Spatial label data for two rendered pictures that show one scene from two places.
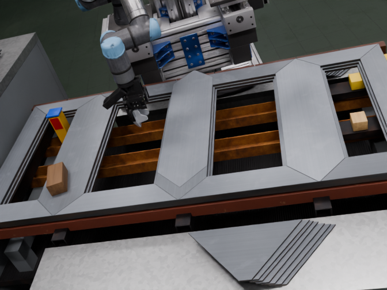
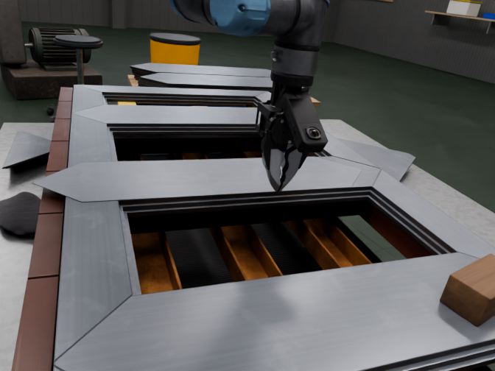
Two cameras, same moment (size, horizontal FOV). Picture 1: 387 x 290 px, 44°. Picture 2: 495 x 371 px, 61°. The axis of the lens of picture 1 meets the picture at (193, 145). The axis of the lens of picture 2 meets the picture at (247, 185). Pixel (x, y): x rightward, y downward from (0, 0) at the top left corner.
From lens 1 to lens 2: 221 cm
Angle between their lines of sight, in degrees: 100
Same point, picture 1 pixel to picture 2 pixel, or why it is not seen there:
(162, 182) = (364, 181)
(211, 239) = (392, 169)
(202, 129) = (244, 163)
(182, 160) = (315, 171)
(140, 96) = not seen: hidden behind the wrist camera
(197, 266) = (417, 188)
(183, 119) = (221, 178)
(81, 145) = (348, 308)
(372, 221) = not seen: hidden behind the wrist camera
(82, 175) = (426, 269)
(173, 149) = (298, 179)
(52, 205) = not seen: outside the picture
